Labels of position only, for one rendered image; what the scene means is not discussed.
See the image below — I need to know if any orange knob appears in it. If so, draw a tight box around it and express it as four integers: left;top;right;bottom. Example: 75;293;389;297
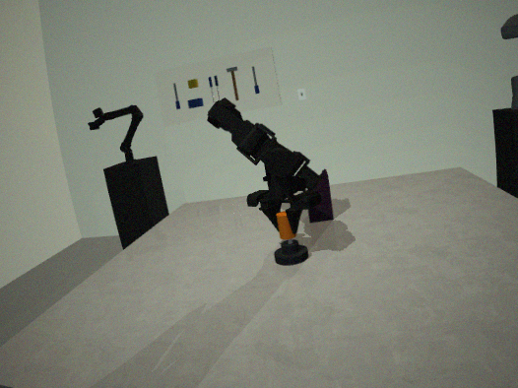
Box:
277;211;296;239

